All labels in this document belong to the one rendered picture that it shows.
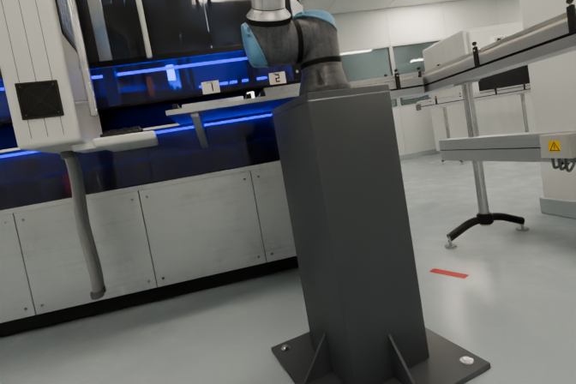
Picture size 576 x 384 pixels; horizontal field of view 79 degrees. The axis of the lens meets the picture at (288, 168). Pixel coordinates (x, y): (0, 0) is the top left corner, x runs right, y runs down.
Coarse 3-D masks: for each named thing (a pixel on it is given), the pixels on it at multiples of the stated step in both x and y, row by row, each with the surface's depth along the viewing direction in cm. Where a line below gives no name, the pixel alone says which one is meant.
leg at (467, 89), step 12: (456, 84) 182; (468, 84) 179; (468, 96) 180; (468, 108) 180; (468, 120) 181; (468, 132) 183; (480, 168) 182; (480, 180) 182; (480, 192) 183; (480, 204) 184
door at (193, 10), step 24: (120, 0) 165; (144, 0) 167; (168, 0) 169; (192, 0) 171; (120, 24) 166; (168, 24) 169; (192, 24) 171; (120, 48) 166; (144, 48) 168; (168, 48) 170; (192, 48) 172
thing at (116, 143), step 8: (112, 136) 118; (120, 136) 119; (128, 136) 119; (136, 136) 120; (144, 136) 121; (152, 136) 122; (80, 144) 123; (88, 144) 123; (96, 144) 116; (104, 144) 117; (112, 144) 118; (120, 144) 122; (128, 144) 128; (136, 144) 135; (144, 144) 142; (152, 144) 150; (80, 152) 130; (88, 152) 137
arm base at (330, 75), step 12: (312, 60) 94; (324, 60) 93; (336, 60) 94; (312, 72) 94; (324, 72) 93; (336, 72) 93; (300, 84) 99; (312, 84) 94; (324, 84) 92; (336, 84) 92; (348, 84) 95
